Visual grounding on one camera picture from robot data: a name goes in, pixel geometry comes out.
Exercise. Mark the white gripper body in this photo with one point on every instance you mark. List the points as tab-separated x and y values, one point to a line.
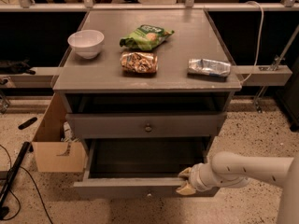
195	176

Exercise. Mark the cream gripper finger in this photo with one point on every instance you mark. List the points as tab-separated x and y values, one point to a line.
186	189
185	174

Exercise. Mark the grey drawer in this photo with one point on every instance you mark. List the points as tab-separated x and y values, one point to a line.
124	168
144	126

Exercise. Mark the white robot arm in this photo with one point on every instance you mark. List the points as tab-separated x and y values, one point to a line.
229	170

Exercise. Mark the grey top drawer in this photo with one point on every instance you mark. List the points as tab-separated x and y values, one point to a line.
144	126

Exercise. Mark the grey drawer cabinet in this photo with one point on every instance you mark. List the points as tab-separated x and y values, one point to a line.
101	86

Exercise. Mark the silver blue snack bag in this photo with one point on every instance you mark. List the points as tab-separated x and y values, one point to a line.
207	67

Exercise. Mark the brown snack bag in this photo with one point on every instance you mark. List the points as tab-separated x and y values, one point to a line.
139	62

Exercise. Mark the cardboard box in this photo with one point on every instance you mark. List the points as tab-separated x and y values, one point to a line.
54	149

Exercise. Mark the green chip bag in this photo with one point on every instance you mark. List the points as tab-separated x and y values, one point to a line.
145	37

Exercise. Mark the white bowl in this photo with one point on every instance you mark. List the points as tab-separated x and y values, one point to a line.
86	44

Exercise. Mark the small black object on floor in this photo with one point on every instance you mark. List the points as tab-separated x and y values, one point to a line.
27	123

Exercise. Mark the black bar on floor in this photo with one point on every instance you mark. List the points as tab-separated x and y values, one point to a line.
9	178

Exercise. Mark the black object on rail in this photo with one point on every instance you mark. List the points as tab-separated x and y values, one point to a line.
15	67

